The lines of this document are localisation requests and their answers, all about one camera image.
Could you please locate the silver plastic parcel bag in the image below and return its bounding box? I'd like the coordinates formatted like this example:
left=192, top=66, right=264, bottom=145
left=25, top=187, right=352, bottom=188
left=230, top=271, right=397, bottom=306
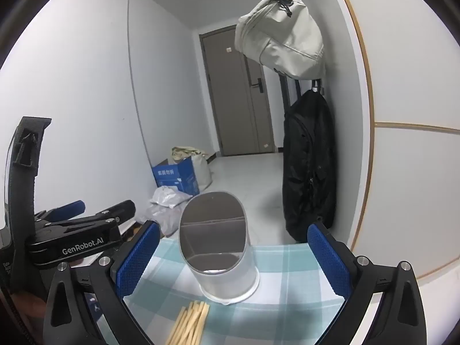
left=150, top=186, right=193, bottom=209

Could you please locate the beige backpack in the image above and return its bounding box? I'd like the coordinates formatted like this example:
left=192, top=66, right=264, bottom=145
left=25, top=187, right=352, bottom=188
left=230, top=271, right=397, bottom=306
left=234, top=0, right=326, bottom=80

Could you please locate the grey plastic bag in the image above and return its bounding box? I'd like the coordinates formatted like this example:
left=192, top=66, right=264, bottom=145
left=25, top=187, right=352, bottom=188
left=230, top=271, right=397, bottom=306
left=144, top=201, right=188, bottom=238

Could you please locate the black backpack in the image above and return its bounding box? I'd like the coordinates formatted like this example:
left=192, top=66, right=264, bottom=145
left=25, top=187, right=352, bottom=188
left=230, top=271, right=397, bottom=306
left=282, top=90, right=338, bottom=243

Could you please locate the bundle of wooden chopsticks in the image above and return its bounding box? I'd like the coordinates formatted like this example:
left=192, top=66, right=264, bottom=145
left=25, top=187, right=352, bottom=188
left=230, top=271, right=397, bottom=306
left=165, top=300, right=211, bottom=345

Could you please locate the blue cardboard box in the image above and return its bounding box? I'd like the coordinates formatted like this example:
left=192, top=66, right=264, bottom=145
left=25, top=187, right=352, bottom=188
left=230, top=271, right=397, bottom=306
left=152, top=156, right=200, bottom=196

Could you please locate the teal plaid tablecloth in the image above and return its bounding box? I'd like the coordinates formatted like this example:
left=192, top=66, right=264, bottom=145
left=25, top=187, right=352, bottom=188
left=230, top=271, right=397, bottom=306
left=122, top=239, right=347, bottom=345

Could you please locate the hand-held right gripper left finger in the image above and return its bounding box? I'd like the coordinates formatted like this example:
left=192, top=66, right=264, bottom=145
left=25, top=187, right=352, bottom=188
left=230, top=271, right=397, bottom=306
left=43, top=219, right=160, bottom=345

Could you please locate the grey door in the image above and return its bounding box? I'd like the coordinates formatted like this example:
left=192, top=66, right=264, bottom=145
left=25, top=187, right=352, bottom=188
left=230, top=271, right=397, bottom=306
left=199, top=25, right=275, bottom=157

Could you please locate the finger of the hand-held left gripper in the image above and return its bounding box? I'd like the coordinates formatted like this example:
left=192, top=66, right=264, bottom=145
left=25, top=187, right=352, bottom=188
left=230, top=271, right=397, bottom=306
left=35, top=200, right=137, bottom=236
left=34, top=200, right=86, bottom=225

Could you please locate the beige tote bag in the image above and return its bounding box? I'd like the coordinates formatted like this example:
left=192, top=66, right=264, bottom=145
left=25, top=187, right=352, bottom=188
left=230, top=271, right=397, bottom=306
left=169, top=147, right=213, bottom=191

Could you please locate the white utensil holder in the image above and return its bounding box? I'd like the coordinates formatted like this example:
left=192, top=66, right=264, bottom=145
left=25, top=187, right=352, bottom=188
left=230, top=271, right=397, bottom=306
left=179, top=190, right=260, bottom=304

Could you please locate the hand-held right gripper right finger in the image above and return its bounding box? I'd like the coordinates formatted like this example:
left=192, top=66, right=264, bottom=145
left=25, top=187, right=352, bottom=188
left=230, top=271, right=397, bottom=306
left=306, top=221, right=428, bottom=345

